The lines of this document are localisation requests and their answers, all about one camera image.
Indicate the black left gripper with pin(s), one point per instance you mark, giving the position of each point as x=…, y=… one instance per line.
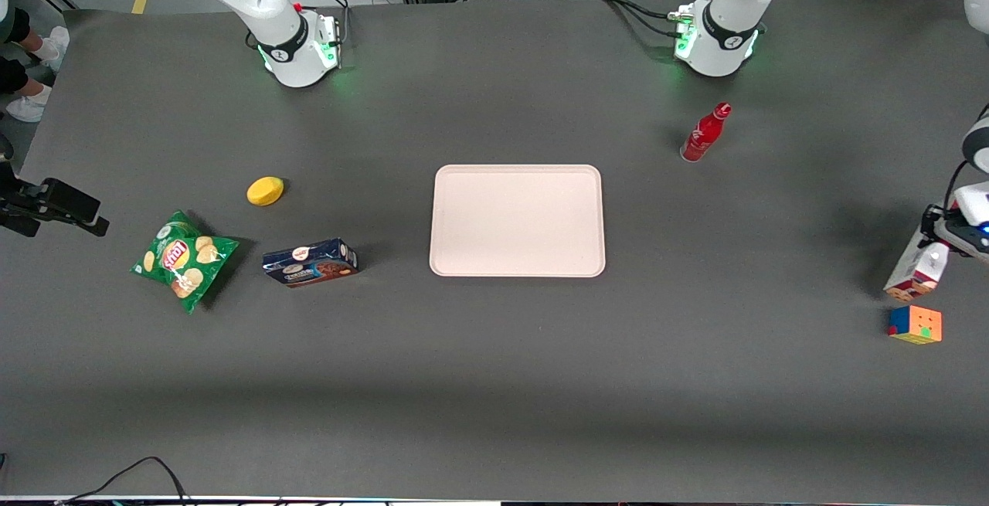
x=932, y=223

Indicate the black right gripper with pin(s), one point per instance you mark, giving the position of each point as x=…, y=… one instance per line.
x=23, y=203

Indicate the red cookie box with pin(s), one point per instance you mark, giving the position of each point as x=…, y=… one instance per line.
x=912, y=278

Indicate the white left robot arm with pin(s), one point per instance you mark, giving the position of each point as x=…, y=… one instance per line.
x=722, y=35

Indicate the dark blue cookie box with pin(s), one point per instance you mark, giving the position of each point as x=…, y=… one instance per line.
x=310, y=263

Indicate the beige rectangular plastic tray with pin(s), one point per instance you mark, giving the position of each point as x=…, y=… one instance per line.
x=516, y=220

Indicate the multicoloured puzzle cube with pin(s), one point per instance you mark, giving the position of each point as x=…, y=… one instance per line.
x=916, y=324

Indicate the green potato chips bag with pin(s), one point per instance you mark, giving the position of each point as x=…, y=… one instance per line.
x=184, y=260

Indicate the white sneaker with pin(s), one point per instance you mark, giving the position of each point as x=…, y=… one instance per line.
x=54, y=46
x=29, y=106

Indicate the yellow lemon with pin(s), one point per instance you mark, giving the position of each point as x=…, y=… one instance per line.
x=265, y=191

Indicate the red drink bottle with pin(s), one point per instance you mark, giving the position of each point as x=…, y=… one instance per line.
x=703, y=136

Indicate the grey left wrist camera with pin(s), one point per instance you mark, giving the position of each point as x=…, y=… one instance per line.
x=975, y=205

